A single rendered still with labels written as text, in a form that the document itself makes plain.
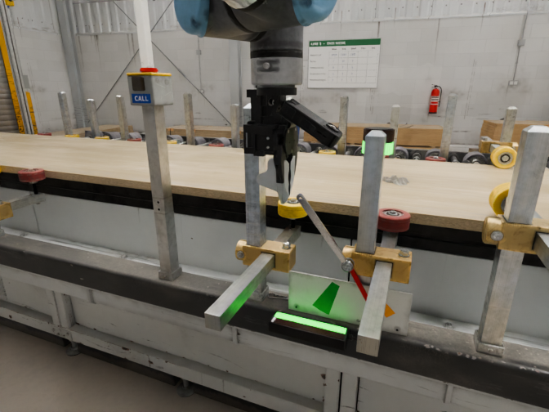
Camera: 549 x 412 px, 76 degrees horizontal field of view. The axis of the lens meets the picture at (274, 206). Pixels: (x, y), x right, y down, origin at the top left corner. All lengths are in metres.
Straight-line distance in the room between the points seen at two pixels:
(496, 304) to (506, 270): 0.07
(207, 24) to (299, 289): 0.56
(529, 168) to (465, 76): 7.24
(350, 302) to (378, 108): 7.10
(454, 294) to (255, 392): 0.78
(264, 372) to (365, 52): 6.99
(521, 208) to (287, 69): 0.46
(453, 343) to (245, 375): 0.83
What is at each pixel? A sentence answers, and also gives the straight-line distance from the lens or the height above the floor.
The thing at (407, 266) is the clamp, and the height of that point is 0.86.
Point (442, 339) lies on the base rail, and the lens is 0.84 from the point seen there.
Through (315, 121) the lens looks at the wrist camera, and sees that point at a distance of 0.61.
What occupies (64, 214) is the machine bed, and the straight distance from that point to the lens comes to 1.58.
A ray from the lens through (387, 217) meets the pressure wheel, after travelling 0.85.
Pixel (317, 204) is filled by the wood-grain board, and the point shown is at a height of 0.89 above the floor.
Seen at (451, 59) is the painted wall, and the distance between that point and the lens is 7.88.
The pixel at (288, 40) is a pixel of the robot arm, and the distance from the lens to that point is 0.62.
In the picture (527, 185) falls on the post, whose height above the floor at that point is 1.04.
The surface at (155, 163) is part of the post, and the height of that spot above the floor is 1.02.
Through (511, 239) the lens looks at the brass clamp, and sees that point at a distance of 0.73.
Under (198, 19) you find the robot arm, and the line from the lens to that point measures 0.52.
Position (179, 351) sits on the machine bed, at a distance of 1.56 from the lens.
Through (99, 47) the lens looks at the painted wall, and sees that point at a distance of 10.28.
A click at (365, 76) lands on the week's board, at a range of 7.76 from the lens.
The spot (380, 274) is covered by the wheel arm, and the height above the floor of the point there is 0.86.
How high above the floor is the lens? 1.19
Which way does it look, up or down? 18 degrees down
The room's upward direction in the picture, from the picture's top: straight up
